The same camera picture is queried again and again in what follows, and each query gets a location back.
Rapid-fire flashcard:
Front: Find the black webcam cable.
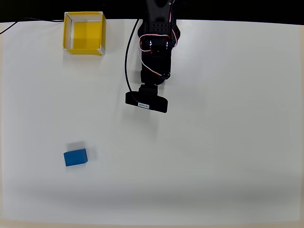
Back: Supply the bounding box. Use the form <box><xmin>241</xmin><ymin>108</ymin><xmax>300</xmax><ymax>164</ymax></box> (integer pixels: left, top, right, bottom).
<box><xmin>124</xmin><ymin>19</ymin><xmax>141</xmax><ymax>105</ymax></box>

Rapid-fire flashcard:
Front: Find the black webcam with white label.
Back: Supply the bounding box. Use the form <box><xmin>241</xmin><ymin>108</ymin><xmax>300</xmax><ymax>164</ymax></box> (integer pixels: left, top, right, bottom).
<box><xmin>124</xmin><ymin>84</ymin><xmax>169</xmax><ymax>114</ymax></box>

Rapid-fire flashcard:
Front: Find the yellow open box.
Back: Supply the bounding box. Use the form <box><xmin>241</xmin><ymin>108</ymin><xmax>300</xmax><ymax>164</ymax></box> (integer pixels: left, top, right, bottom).
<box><xmin>62</xmin><ymin>11</ymin><xmax>106</xmax><ymax>57</ymax></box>

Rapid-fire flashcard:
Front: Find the blue block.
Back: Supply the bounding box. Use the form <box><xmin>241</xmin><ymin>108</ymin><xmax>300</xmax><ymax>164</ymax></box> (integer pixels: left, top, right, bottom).
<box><xmin>63</xmin><ymin>148</ymin><xmax>89</xmax><ymax>167</ymax></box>

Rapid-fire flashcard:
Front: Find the thin black cable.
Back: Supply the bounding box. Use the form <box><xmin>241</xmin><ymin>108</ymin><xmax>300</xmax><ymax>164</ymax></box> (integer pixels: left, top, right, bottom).
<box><xmin>0</xmin><ymin>17</ymin><xmax>65</xmax><ymax>35</ymax></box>

